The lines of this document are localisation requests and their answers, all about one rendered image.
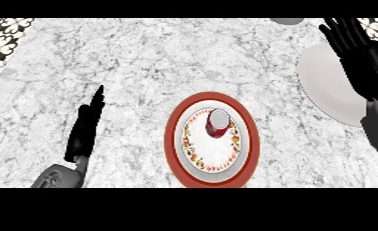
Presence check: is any grey rounded object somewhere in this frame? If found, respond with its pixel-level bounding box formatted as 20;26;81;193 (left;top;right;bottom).
268;17;305;26

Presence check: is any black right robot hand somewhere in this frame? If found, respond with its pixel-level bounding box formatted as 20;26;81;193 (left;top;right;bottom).
317;17;378;102

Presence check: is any red rimmed patterned plate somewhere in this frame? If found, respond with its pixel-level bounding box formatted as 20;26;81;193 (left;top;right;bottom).
162;91;261;189

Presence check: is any plain white plate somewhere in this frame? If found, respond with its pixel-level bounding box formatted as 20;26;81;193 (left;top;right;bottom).
295;41;369;128

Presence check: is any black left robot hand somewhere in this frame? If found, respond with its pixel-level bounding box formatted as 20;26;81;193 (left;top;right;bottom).
63;84;106;164

